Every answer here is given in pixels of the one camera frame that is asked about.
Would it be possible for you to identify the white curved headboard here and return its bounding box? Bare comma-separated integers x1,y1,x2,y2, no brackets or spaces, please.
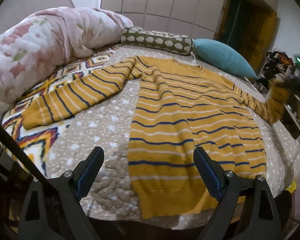
0,0,75,35

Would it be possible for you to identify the colourful geometric patterned blanket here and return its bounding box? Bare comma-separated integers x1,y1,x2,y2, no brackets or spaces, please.
1,44,120,175

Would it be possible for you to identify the olive hedgehog bolster pillow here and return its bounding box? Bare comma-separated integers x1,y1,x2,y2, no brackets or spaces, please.
120,26,194,56

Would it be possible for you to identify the cluttered white shelf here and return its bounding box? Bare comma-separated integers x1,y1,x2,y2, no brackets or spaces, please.
255,49,300,140

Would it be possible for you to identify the yellow striped knit sweater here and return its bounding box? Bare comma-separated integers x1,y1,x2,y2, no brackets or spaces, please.
21,55,291,219

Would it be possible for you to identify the teal cushion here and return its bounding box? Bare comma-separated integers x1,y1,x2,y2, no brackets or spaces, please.
193,38,257,79

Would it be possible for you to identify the pink floral fleece blanket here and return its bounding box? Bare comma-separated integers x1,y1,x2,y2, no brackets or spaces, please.
0,7,133,115

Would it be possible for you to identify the black cable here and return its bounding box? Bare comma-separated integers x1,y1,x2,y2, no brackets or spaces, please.
0,115,61,196

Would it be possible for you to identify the beige quilted heart bedspread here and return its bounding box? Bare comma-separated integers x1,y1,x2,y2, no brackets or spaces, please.
0,43,300,230

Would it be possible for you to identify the dark wooden door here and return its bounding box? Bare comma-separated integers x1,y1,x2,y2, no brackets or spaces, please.
216,0,277,74

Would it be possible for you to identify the white wardrobe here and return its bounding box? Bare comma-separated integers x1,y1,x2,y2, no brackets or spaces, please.
101,0,224,39

